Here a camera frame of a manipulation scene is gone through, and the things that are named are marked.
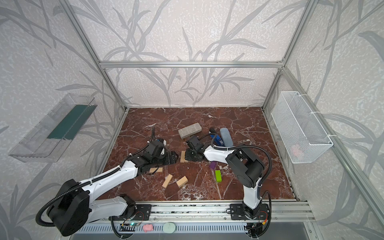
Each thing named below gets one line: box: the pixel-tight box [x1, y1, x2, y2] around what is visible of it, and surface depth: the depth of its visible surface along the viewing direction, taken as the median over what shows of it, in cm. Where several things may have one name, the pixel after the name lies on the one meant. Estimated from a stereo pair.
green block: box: [215, 170, 222, 183], surface depth 86 cm
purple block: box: [210, 161, 217, 170], surface depth 92 cm
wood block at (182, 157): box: [180, 150, 189, 163], surface depth 94 cm
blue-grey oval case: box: [220, 127, 234, 147], surface depth 101 cm
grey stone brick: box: [178, 122, 202, 139], surface depth 105 cm
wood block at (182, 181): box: [176, 176, 189, 188], surface depth 84 cm
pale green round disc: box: [162, 222, 176, 234], surface depth 70 cm
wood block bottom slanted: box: [162, 174, 173, 188], surface depth 85 cm
